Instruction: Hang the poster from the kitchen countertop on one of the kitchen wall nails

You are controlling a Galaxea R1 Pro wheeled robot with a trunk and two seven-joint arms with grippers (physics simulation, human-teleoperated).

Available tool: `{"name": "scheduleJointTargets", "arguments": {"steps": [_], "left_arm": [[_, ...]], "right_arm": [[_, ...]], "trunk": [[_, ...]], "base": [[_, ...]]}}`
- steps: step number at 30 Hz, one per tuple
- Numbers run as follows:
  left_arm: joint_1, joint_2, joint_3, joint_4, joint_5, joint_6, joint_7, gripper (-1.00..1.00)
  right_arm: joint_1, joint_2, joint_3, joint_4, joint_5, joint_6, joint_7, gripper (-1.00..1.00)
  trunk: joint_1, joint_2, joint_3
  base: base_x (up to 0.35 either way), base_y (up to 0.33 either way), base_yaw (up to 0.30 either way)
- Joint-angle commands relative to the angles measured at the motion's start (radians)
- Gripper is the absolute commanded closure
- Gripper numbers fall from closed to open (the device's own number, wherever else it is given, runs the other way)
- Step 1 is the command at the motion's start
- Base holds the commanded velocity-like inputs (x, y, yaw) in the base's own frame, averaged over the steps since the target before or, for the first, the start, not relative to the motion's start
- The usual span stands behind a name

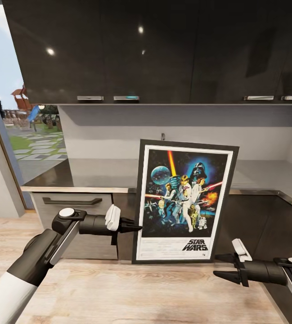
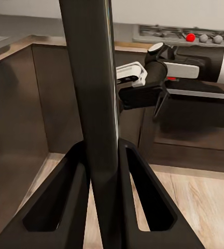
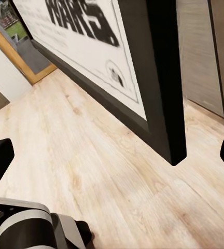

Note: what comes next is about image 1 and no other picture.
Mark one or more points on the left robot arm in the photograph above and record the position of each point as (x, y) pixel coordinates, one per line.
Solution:
(19, 283)

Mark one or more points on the cabinet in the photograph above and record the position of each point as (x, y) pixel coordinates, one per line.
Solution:
(243, 53)
(104, 52)

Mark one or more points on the poster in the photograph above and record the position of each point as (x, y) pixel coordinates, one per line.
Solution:
(181, 197)

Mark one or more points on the drop in sink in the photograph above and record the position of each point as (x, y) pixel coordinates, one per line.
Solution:
(238, 178)

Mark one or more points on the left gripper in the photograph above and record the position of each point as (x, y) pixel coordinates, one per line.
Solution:
(126, 225)

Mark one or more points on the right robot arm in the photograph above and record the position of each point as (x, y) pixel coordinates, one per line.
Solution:
(278, 271)

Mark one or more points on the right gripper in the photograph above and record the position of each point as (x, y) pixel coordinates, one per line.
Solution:
(254, 270)

